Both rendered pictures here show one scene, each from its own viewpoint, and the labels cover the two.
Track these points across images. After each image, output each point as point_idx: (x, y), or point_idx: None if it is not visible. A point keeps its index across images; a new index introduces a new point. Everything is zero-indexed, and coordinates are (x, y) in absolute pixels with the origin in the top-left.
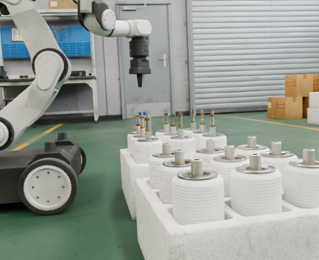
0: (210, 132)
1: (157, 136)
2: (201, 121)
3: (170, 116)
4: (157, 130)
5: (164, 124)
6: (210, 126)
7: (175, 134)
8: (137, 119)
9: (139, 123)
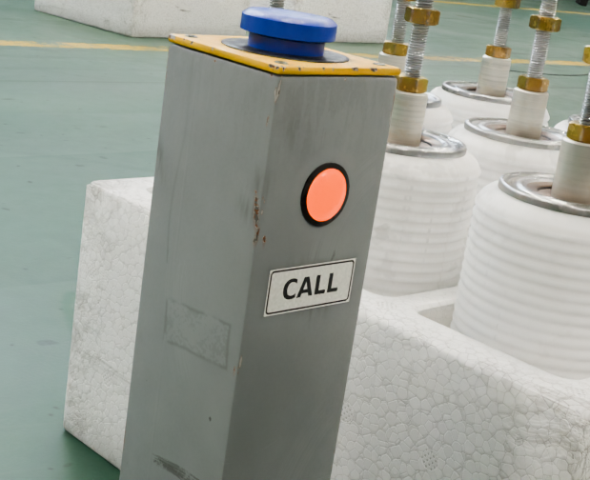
0: (506, 84)
1: (475, 188)
2: (404, 36)
3: (559, 28)
4: (432, 150)
5: (425, 94)
6: (506, 55)
7: (554, 128)
8: None
9: (581, 118)
